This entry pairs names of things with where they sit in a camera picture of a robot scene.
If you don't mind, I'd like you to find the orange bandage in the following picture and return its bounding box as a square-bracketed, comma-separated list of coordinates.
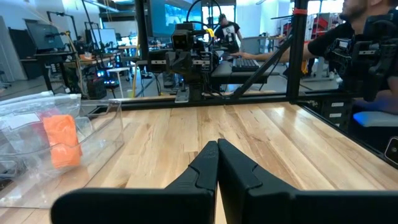
[42, 114, 83, 170]

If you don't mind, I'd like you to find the yellow floor cable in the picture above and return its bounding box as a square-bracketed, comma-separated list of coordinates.
[131, 65, 139, 98]

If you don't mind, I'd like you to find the clear plastic bag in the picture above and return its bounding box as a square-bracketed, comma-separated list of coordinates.
[0, 90, 55, 108]

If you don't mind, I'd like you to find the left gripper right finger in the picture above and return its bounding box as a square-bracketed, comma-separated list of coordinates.
[217, 138, 398, 224]

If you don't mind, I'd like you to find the white-edged black device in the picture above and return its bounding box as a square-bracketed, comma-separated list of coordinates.
[384, 136, 398, 164]

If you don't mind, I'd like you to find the bright blue pad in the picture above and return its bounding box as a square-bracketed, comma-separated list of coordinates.
[353, 111, 398, 128]

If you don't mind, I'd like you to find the whiteboard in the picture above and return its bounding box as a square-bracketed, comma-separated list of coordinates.
[90, 28, 119, 47]

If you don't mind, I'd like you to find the white stool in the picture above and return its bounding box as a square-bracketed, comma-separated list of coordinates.
[106, 67, 131, 99]

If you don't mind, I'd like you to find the person's hand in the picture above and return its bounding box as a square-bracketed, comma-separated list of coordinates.
[231, 51, 251, 60]

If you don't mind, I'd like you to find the large blue display screen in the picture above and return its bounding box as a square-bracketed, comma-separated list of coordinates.
[147, 0, 203, 37]

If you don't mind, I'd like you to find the black desk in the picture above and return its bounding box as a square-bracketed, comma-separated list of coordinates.
[20, 51, 77, 91]

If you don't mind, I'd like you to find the black keypad device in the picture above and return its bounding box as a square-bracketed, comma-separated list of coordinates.
[231, 58, 261, 73]

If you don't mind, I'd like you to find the black monitor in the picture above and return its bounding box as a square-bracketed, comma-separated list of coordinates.
[24, 20, 65, 53]

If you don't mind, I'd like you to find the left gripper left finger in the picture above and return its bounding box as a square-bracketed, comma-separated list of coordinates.
[51, 140, 220, 224]

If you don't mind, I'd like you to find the clear bag with white label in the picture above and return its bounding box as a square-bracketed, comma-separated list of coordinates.
[0, 93, 94, 194]

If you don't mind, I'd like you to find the pink bandage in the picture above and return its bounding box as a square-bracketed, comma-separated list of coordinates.
[29, 107, 62, 147]

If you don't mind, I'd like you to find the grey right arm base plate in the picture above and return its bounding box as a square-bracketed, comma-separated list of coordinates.
[175, 88, 190, 103]

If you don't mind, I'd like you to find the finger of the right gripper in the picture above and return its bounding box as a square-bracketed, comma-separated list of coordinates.
[178, 58, 192, 75]
[167, 58, 180, 75]

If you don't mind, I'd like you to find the person's forearm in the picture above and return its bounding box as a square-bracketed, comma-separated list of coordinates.
[248, 43, 310, 63]

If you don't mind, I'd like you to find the black control box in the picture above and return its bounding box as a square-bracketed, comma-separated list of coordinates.
[320, 99, 354, 129]

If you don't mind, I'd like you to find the person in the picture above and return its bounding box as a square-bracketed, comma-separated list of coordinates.
[231, 0, 398, 103]
[214, 14, 244, 54]

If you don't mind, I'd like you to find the clear plastic container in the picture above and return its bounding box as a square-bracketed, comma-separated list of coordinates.
[0, 98, 125, 209]

